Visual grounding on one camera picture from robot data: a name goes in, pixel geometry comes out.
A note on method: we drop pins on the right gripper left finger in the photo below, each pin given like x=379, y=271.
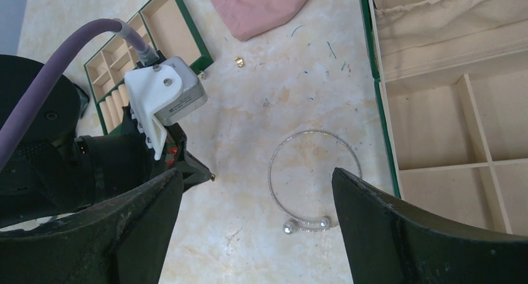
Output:
x=121, y=240

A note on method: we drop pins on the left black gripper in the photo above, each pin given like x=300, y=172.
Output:
x=107, y=166

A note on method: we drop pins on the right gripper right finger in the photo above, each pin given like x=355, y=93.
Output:
x=388, y=240

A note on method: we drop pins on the green jewelry tray insert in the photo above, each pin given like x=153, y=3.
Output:
x=167, y=29

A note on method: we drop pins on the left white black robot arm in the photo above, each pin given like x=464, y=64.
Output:
x=52, y=172

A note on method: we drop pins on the green jewelry box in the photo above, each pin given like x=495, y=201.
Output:
x=450, y=79

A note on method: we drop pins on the silver pearl bangle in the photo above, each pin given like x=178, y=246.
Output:
x=299, y=179

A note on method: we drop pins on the dark teal small pouch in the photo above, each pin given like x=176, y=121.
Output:
x=84, y=99

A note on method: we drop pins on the pink cloth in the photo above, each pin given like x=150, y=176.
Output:
x=248, y=18

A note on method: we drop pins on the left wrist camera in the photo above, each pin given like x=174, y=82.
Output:
x=162, y=95

